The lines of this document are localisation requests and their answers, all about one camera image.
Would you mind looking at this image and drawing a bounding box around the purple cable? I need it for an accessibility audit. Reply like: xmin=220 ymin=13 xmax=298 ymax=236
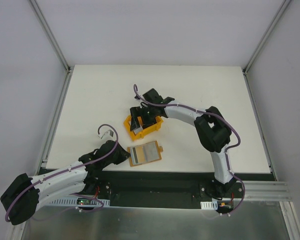
xmin=4 ymin=124 xmax=120 ymax=223
xmin=132 ymin=83 xmax=246 ymax=221

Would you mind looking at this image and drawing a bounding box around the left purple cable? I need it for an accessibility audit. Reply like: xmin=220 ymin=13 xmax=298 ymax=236
xmin=4 ymin=124 xmax=120 ymax=223

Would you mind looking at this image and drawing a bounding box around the yellow plastic bin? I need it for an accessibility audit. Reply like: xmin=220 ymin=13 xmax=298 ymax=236
xmin=123 ymin=115 xmax=164 ymax=141

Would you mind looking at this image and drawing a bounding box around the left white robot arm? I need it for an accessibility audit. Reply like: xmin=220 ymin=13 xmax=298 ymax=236
xmin=0 ymin=140 xmax=130 ymax=226

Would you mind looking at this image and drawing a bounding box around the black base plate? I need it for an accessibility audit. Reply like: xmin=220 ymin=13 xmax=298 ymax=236
xmin=79 ymin=171 xmax=244 ymax=209

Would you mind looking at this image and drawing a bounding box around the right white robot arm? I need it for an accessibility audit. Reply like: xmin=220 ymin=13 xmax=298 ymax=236
xmin=129 ymin=85 xmax=234 ymax=198

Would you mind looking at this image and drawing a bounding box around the right aluminium rail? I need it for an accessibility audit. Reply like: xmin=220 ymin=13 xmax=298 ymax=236
xmin=244 ymin=181 xmax=292 ymax=202

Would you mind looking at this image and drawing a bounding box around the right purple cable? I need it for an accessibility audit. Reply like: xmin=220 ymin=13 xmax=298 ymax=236
xmin=132 ymin=83 xmax=246 ymax=221

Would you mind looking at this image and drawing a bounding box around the left white cable duct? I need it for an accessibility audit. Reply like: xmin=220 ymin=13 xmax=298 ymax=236
xmin=47 ymin=196 xmax=110 ymax=208

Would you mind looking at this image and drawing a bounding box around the beige magnetic stripe card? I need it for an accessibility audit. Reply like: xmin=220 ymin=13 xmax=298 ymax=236
xmin=129 ymin=146 xmax=146 ymax=166

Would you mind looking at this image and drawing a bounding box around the white cable duct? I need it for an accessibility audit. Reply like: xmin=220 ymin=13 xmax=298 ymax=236
xmin=47 ymin=196 xmax=110 ymax=208
xmin=200 ymin=201 xmax=218 ymax=211

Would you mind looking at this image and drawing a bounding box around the aluminium frame post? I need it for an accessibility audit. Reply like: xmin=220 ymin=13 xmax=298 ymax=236
xmin=242 ymin=0 xmax=293 ymax=76
xmin=28 ymin=0 xmax=72 ymax=73

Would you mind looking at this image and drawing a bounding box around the right aluminium frame post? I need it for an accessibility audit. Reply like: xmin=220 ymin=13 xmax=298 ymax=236
xmin=242 ymin=0 xmax=293 ymax=76

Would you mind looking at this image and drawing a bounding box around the right white cable duct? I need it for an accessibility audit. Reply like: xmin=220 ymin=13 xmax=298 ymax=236
xmin=200 ymin=201 xmax=218 ymax=211

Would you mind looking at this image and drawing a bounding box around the left aluminium frame post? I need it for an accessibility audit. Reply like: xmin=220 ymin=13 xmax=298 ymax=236
xmin=28 ymin=0 xmax=72 ymax=73

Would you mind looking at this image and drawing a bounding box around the orange leather card holder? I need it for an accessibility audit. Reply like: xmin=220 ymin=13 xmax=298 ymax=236
xmin=127 ymin=140 xmax=164 ymax=167

